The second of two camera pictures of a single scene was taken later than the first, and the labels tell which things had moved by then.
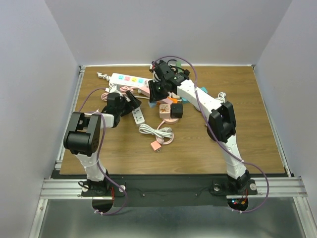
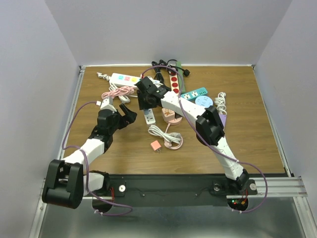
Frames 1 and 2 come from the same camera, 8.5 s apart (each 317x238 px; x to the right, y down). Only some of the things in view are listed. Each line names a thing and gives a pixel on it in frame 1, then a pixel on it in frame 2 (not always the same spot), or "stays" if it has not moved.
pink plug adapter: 156,146 stays
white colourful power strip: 127,81 stays
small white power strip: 138,115 → 150,118
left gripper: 130,106 → 127,119
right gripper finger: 152,90 → 142,99
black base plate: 171,190 stays
